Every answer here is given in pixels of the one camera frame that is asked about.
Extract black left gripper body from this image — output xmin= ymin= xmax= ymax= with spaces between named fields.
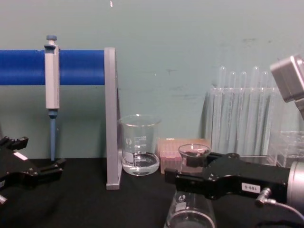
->
xmin=0 ymin=144 xmax=33 ymax=190

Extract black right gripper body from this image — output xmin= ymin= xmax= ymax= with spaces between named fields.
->
xmin=204 ymin=155 xmax=292 ymax=205

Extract clear test tube rack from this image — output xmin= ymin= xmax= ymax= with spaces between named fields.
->
xmin=204 ymin=87 xmax=284 ymax=167

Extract pink pipette tip box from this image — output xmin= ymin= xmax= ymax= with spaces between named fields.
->
xmin=158 ymin=137 xmax=212 ymax=175

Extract black table cloth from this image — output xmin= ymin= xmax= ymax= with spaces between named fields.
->
xmin=0 ymin=156 xmax=304 ymax=228

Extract clear plastic case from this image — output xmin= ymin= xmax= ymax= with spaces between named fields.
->
xmin=268 ymin=130 xmax=304 ymax=167

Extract glass beaker with clear liquid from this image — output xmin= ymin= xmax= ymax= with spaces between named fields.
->
xmin=118 ymin=114 xmax=162 ymax=177

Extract grey and blue pipette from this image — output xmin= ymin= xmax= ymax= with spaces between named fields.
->
xmin=44 ymin=35 xmax=61 ymax=162

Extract clear glass test tube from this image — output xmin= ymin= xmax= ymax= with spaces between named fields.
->
xmin=238 ymin=70 xmax=248 ymax=148
xmin=228 ymin=70 xmax=238 ymax=143
xmin=218 ymin=66 xmax=227 ymax=143

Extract grey pipette stand blue bar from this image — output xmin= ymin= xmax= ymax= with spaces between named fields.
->
xmin=0 ymin=47 xmax=123 ymax=191

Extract right wrist cable silver plug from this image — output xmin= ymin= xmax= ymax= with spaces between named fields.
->
xmin=255 ymin=187 xmax=304 ymax=216

